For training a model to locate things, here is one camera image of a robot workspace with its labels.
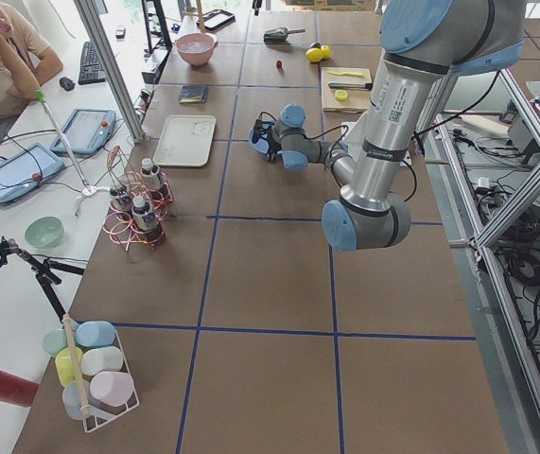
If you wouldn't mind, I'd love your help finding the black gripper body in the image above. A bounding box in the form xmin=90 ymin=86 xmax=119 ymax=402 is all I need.
xmin=252 ymin=118 xmax=281 ymax=162

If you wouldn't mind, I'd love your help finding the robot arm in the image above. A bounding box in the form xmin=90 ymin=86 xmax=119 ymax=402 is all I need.
xmin=249 ymin=0 xmax=526 ymax=251

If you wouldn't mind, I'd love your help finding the blue plastic plate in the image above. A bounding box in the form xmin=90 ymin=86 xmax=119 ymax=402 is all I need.
xmin=249 ymin=129 xmax=270 ymax=155

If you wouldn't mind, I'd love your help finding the blue cup in basket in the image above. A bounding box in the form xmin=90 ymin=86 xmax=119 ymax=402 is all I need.
xmin=76 ymin=321 xmax=115 ymax=348

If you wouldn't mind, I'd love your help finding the white cup in basket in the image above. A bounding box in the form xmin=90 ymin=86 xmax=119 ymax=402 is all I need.
xmin=80 ymin=345 xmax=124 ymax=376

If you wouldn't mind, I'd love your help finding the pink cup in basket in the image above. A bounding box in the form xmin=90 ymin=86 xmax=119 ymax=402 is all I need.
xmin=89 ymin=371 xmax=134 ymax=407

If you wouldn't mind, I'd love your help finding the yellow cup in basket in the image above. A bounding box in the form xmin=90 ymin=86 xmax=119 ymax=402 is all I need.
xmin=55 ymin=347 xmax=75 ymax=388

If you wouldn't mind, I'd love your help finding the cream bear tray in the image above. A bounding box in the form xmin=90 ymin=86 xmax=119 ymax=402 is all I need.
xmin=152 ymin=114 xmax=217 ymax=167

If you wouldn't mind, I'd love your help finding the lemon half slice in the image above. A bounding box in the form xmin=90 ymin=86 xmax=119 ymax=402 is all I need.
xmin=334 ymin=89 xmax=349 ymax=102

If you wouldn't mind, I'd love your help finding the grey folded cloth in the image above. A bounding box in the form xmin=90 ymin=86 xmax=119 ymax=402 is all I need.
xmin=178 ymin=84 xmax=209 ymax=104

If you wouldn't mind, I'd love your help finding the wooden cutting board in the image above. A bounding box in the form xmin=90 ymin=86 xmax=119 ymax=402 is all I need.
xmin=321 ymin=67 xmax=373 ymax=113

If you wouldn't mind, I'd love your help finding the yellow lemon front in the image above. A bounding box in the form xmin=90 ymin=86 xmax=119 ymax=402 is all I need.
xmin=305 ymin=46 xmax=324 ymax=63

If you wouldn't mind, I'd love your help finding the yellow lemon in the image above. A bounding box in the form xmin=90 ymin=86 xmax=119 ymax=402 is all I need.
xmin=321 ymin=44 xmax=332 ymax=60
xmin=305 ymin=46 xmax=324 ymax=63

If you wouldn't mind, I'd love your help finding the yellow plastic knife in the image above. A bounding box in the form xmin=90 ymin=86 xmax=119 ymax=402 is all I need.
xmin=327 ymin=70 xmax=364 ymax=78

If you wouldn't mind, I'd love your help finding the metal ice scoop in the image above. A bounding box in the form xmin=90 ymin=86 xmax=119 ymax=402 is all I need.
xmin=263 ymin=26 xmax=305 ymax=44

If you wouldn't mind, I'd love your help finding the yellow lemon back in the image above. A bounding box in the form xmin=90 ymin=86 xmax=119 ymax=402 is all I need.
xmin=321 ymin=44 xmax=332 ymax=60

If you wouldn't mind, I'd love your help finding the steel cylinder black cap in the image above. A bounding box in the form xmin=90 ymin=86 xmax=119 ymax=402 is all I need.
xmin=328 ymin=81 xmax=373 ymax=91

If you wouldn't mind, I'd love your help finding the pink bowl with ice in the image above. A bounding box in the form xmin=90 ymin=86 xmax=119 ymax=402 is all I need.
xmin=175 ymin=33 xmax=217 ymax=67

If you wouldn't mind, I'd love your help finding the black tray far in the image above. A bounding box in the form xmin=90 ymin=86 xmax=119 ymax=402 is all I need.
xmin=201 ymin=9 xmax=235 ymax=33

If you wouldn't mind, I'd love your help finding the bottle white cap left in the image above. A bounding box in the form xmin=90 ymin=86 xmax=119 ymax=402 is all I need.
xmin=141 ymin=158 xmax=163 ymax=200

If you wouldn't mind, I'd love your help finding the bottle white cap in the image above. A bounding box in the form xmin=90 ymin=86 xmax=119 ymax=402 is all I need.
xmin=131 ymin=196 xmax=165 ymax=246
xmin=141 ymin=158 xmax=163 ymax=200
xmin=110 ymin=184 xmax=132 ymax=220

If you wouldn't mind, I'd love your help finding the bottle white cap bottom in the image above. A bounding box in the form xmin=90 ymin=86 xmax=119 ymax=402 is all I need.
xmin=131 ymin=196 xmax=165 ymax=246

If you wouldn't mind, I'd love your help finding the bottle white cap right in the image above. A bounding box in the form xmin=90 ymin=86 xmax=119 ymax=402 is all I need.
xmin=110 ymin=184 xmax=132 ymax=220

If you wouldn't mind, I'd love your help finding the blue teach pendant far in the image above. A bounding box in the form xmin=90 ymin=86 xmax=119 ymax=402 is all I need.
xmin=61 ymin=108 xmax=116 ymax=156

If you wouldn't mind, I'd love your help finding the blue teach pendant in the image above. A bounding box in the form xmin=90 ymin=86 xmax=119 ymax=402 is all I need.
xmin=0 ymin=143 xmax=65 ymax=204
xmin=61 ymin=108 xmax=116 ymax=156

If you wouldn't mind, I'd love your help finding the black keyboard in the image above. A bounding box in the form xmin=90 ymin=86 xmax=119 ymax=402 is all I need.
xmin=78 ymin=41 xmax=106 ymax=85

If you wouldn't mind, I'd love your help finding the black computer mouse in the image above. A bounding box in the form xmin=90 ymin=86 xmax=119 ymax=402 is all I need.
xmin=59 ymin=77 xmax=75 ymax=92

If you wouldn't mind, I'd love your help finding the stick with green tip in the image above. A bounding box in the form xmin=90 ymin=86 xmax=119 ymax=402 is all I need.
xmin=35 ymin=89 xmax=110 ymax=218

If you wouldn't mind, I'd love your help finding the blue teach pendant near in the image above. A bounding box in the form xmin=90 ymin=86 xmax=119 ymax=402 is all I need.
xmin=0 ymin=143 xmax=65 ymax=204

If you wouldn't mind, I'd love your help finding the green bowl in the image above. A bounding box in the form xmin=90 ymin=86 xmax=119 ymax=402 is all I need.
xmin=25 ymin=217 xmax=64 ymax=249

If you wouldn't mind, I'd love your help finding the seated person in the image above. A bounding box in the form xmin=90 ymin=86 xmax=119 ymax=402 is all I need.
xmin=0 ymin=2 xmax=63 ymax=143

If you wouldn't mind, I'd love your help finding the red cylinder tube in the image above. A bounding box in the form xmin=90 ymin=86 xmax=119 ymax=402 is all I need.
xmin=0 ymin=370 xmax=39 ymax=407

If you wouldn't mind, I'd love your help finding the copper wire bottle rack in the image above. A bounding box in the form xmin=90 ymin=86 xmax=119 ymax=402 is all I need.
xmin=103 ymin=146 xmax=174 ymax=252

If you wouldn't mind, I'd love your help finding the aluminium frame post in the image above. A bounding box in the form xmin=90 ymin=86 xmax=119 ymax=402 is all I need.
xmin=74 ymin=0 xmax=146 ymax=144

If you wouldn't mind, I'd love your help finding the black camera tripod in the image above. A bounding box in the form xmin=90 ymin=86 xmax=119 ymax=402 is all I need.
xmin=0 ymin=236 xmax=85 ymax=321

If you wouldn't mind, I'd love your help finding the white wire cup basket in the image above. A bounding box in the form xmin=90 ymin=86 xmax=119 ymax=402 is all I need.
xmin=56 ymin=314 xmax=140 ymax=433

